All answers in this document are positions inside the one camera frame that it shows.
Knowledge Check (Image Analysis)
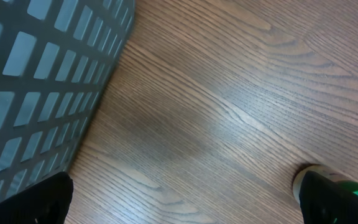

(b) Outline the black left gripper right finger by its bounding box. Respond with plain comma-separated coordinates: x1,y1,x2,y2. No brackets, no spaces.
299,171,358,224

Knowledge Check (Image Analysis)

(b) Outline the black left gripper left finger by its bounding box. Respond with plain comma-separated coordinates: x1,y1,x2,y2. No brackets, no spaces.
0,172,73,224

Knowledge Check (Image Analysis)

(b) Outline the green lid jar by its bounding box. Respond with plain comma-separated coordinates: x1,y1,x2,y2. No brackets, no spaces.
292,165,358,203

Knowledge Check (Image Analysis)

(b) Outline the grey plastic basket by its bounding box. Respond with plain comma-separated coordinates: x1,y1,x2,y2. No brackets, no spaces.
0,0,135,202

